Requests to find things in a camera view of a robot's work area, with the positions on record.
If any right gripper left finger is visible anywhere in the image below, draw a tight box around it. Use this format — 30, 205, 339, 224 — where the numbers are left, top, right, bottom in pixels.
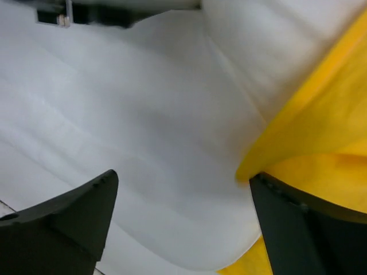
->
1, 170, 119, 274

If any white pillow yellow edge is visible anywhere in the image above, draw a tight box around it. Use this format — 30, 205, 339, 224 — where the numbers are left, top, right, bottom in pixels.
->
1, 1, 366, 274

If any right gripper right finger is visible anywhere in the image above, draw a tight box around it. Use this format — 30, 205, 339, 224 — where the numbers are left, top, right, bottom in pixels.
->
249, 173, 366, 275

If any yellow pillowcase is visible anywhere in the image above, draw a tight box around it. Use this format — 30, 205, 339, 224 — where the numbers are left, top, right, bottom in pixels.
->
214, 11, 367, 275

